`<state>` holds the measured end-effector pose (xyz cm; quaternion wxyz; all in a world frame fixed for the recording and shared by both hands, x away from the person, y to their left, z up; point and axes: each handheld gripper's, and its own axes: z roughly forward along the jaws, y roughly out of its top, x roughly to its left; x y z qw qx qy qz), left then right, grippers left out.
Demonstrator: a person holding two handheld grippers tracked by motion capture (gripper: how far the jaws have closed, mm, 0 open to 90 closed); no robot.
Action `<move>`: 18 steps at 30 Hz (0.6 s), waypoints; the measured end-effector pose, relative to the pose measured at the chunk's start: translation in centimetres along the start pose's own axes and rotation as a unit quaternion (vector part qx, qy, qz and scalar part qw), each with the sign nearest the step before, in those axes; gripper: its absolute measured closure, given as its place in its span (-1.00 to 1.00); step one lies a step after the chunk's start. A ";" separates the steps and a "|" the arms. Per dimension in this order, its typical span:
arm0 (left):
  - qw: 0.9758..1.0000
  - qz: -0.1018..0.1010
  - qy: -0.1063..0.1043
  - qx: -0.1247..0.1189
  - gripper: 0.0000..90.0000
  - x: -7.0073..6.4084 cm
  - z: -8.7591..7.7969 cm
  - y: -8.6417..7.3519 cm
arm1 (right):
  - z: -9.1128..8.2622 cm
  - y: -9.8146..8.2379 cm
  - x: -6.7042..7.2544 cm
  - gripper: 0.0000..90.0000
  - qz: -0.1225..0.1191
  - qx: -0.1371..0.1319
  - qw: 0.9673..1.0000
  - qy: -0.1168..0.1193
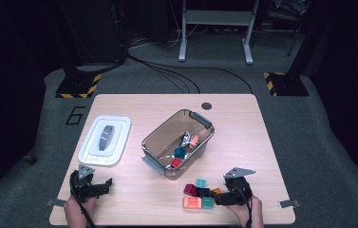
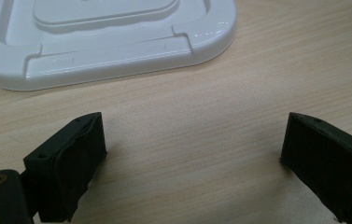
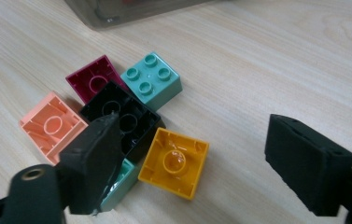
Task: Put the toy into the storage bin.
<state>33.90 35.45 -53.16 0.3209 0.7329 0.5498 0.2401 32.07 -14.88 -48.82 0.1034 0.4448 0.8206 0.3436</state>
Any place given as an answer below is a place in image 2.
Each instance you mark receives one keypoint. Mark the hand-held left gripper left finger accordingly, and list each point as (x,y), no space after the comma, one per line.
(64,168)

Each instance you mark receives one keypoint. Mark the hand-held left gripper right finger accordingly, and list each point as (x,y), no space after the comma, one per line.
(329,161)

